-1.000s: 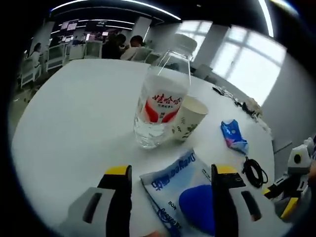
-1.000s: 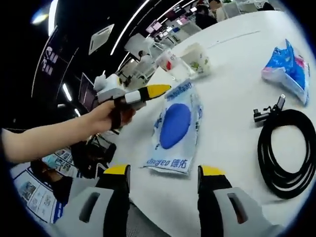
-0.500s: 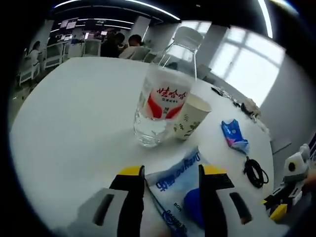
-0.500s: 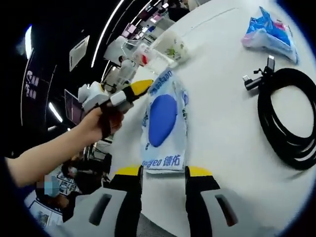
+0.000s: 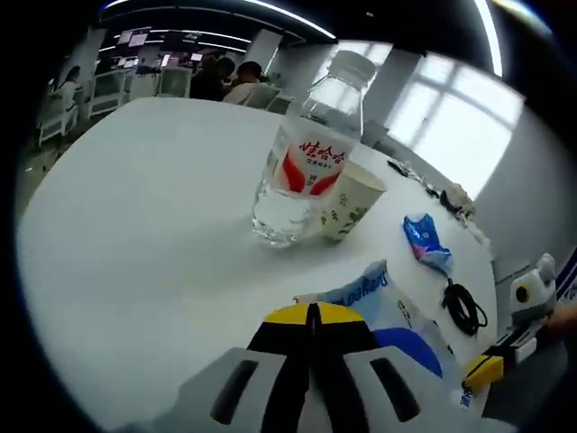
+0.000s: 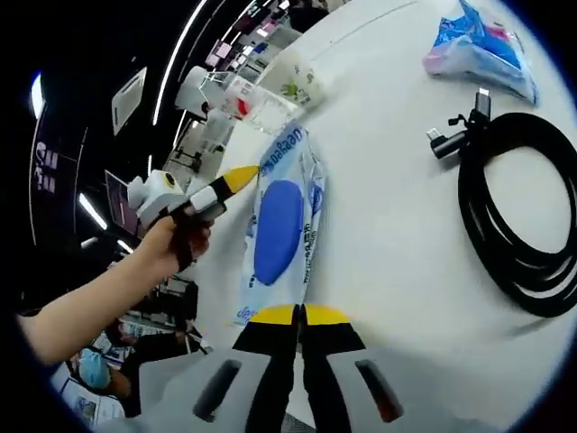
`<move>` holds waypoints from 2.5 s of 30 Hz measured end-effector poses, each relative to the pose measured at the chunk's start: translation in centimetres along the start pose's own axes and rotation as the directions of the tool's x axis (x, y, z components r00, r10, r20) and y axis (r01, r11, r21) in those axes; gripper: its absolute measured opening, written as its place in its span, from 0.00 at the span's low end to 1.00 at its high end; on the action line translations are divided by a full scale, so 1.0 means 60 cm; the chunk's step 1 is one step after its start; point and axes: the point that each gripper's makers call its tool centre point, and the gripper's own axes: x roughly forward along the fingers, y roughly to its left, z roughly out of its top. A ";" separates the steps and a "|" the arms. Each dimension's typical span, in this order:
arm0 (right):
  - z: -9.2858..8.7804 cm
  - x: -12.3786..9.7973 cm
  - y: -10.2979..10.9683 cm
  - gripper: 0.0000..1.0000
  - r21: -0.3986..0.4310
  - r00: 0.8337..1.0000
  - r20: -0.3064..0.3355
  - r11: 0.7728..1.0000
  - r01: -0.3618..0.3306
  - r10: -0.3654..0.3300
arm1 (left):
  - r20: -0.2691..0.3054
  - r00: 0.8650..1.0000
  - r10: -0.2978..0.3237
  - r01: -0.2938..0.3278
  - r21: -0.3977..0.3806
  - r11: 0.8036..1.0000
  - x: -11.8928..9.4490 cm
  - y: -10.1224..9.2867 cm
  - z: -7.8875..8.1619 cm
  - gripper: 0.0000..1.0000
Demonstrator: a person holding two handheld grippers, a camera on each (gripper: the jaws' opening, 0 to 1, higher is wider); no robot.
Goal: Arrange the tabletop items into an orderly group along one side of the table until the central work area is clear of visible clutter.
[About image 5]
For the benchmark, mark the white paper cup leaf print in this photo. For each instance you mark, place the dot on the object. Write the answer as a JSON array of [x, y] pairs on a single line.
[[349, 203]]

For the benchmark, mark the white office chair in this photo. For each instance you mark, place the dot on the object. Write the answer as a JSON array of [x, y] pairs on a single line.
[[108, 92], [173, 82]]

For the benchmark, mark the pink desk screens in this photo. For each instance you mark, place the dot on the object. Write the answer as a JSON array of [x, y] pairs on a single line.
[[133, 39]]

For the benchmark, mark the clear bag with blue pad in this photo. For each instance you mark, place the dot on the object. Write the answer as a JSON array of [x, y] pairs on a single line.
[[405, 311]]

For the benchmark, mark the pile of white items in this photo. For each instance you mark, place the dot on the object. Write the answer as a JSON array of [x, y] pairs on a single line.
[[459, 200]]

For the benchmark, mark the clear water bottle red label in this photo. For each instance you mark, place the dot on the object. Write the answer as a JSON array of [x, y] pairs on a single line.
[[311, 162]]

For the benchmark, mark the flat black device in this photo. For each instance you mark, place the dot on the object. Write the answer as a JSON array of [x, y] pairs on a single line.
[[399, 167]]

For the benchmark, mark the blue wrapper packet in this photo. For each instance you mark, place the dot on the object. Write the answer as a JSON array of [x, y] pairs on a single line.
[[424, 234]]

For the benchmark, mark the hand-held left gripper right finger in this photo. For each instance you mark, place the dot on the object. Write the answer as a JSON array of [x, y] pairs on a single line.
[[347, 361]]

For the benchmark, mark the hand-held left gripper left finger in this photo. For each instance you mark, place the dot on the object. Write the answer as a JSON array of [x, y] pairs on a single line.
[[270, 361]]

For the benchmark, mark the blue and white wall poster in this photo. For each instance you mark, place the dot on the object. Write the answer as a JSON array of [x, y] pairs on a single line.
[[569, 284]]

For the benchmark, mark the white tabletop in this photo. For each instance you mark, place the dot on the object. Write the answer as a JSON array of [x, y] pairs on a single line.
[[149, 225]]

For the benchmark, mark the large window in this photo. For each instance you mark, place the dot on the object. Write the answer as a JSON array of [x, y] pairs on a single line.
[[455, 122]]

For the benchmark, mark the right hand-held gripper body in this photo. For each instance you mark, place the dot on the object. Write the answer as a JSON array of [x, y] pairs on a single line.
[[534, 293]]

